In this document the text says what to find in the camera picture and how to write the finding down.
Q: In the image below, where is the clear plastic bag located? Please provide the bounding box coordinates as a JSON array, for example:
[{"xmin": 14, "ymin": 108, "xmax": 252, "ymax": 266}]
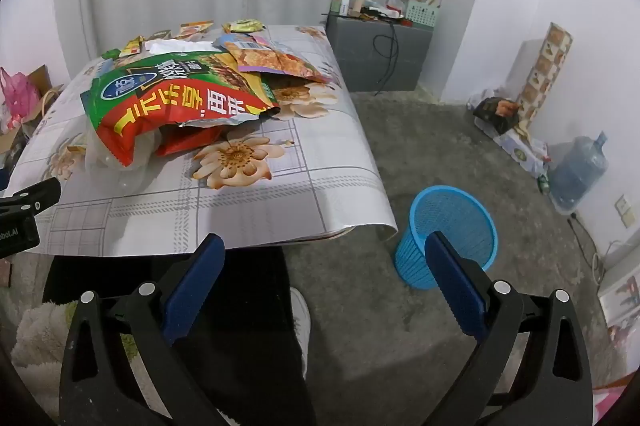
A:
[{"xmin": 84, "ymin": 131, "xmax": 166, "ymax": 189}]

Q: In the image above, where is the red foil packet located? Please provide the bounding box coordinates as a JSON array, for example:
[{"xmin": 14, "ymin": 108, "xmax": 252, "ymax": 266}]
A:
[{"xmin": 159, "ymin": 127, "xmax": 227, "ymax": 157}]

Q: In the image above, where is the blue plastic wastebasket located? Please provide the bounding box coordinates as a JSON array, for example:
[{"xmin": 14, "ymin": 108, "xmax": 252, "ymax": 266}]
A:
[{"xmin": 395, "ymin": 186, "xmax": 499, "ymax": 290}]

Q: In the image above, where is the pink plastic bag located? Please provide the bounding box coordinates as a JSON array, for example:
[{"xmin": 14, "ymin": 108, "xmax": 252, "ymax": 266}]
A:
[{"xmin": 0, "ymin": 66, "xmax": 41, "ymax": 133}]

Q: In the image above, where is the fluffy white green rug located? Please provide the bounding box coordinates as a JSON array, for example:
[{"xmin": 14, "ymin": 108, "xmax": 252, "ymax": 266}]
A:
[{"xmin": 10, "ymin": 301, "xmax": 138, "ymax": 426}]

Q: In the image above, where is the yellow green packet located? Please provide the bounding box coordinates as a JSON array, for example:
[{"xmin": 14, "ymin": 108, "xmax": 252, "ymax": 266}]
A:
[{"xmin": 222, "ymin": 18, "xmax": 266, "ymax": 34}]

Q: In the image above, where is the patterned paper roll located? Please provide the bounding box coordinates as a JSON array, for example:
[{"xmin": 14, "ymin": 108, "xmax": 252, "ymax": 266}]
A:
[{"xmin": 517, "ymin": 22, "xmax": 573, "ymax": 134}]

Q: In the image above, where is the small orange packet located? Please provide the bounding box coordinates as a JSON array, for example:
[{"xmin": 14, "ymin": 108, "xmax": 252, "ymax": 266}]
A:
[{"xmin": 179, "ymin": 20, "xmax": 214, "ymax": 38}]

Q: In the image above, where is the green perforated box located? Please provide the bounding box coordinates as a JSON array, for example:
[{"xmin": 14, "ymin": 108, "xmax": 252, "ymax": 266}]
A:
[{"xmin": 404, "ymin": 0, "xmax": 442, "ymax": 27}]

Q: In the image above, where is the white shoe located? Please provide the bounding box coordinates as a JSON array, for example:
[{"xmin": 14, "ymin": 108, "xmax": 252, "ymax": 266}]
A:
[{"xmin": 290, "ymin": 287, "xmax": 312, "ymax": 379}]

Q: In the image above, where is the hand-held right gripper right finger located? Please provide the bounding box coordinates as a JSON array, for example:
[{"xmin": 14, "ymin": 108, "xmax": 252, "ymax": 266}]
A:
[{"xmin": 422, "ymin": 231, "xmax": 596, "ymax": 426}]

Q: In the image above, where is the large green red snack bag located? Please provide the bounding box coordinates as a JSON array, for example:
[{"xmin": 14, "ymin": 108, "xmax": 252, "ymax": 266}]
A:
[{"xmin": 80, "ymin": 50, "xmax": 281, "ymax": 167}]

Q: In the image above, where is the black cable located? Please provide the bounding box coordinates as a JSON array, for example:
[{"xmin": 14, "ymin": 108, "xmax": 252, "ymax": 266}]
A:
[{"xmin": 372, "ymin": 20, "xmax": 402, "ymax": 95}]

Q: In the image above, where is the beige wall socket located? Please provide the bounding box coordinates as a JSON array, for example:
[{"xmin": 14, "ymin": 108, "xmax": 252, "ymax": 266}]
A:
[{"xmin": 615, "ymin": 195, "xmax": 637, "ymax": 227}]

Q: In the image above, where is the floral tablecloth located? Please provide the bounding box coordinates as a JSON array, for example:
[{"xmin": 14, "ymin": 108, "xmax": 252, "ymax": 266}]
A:
[{"xmin": 5, "ymin": 24, "xmax": 401, "ymax": 255}]

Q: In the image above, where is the small yellow packet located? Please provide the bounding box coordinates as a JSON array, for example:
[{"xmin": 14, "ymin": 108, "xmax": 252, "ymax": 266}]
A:
[{"xmin": 120, "ymin": 34, "xmax": 147, "ymax": 56}]

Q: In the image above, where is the person's leg in black pants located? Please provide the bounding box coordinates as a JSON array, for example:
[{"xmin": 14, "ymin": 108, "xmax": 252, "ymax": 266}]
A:
[{"xmin": 42, "ymin": 246, "xmax": 318, "ymax": 426}]

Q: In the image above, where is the black snack bag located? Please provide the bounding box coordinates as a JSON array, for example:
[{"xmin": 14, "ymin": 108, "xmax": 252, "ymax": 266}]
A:
[{"xmin": 472, "ymin": 96, "xmax": 524, "ymax": 135}]

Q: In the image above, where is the white tissue paper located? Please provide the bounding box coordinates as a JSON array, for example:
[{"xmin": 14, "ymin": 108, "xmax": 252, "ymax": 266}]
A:
[{"xmin": 145, "ymin": 36, "xmax": 221, "ymax": 55}]

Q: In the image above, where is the white cable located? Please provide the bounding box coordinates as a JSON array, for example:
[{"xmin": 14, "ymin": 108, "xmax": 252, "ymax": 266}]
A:
[{"xmin": 591, "ymin": 240, "xmax": 622, "ymax": 287}]

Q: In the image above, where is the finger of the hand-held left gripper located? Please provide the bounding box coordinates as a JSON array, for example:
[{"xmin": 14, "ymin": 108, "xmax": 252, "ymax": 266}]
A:
[{"xmin": 0, "ymin": 179, "xmax": 62, "ymax": 219}]

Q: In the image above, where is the blue water jug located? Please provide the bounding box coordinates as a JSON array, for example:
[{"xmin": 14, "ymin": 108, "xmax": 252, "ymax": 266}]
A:
[{"xmin": 550, "ymin": 132, "xmax": 610, "ymax": 211}]

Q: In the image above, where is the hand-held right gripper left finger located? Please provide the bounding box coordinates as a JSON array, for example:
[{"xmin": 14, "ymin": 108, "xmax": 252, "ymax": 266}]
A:
[{"xmin": 59, "ymin": 233, "xmax": 228, "ymax": 426}]

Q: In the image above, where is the cardboard box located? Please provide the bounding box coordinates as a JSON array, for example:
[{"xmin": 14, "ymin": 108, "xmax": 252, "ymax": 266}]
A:
[{"xmin": 20, "ymin": 64, "xmax": 64, "ymax": 107}]

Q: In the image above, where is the white printed carton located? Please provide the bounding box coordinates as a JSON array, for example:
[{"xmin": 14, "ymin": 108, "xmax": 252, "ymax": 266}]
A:
[{"xmin": 597, "ymin": 266, "xmax": 640, "ymax": 333}]

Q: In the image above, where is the grey cabinet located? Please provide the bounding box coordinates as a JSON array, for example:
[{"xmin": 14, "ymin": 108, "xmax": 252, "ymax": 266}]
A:
[{"xmin": 326, "ymin": 13, "xmax": 433, "ymax": 94}]

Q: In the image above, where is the orange snack bag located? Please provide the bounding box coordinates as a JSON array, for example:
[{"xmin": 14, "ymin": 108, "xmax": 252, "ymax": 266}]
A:
[{"xmin": 220, "ymin": 33, "xmax": 333, "ymax": 84}]

